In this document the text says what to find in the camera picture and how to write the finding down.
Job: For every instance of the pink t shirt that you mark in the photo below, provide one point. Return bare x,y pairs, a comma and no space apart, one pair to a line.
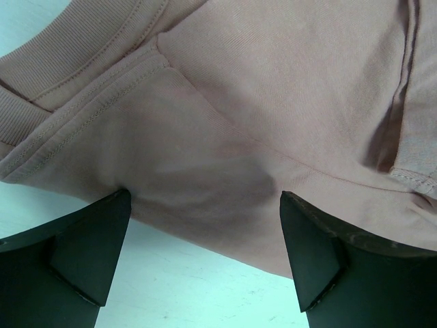
206,111

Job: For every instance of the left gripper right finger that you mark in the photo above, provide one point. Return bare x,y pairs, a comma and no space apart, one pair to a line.
346,277

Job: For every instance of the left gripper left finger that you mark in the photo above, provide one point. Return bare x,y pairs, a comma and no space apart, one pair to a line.
59,274

